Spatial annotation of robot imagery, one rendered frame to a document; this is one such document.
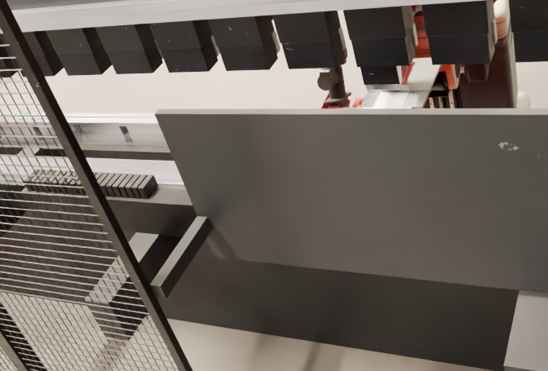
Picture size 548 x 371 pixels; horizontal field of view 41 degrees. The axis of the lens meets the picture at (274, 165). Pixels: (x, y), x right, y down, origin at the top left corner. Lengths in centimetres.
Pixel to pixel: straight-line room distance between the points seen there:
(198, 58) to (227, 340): 124
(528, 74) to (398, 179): 262
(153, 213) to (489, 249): 91
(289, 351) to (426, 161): 152
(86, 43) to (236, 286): 104
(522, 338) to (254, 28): 104
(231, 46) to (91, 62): 52
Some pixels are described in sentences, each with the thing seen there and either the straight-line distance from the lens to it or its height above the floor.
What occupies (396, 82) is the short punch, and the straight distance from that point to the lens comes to 197.
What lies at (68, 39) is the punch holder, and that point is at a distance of 239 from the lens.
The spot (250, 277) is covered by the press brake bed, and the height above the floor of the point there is 32.
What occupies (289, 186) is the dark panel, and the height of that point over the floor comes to 115.
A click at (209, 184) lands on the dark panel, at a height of 114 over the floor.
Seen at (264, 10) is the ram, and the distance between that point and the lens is 196.
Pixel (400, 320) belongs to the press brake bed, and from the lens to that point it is 255.
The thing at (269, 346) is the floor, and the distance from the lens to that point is 286.
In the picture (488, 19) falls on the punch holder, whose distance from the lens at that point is 180.
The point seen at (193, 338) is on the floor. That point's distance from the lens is 301.
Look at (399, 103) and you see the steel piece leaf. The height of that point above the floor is 100.
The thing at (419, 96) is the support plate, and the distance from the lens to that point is 207.
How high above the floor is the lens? 208
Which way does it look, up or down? 34 degrees down
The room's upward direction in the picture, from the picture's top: 18 degrees counter-clockwise
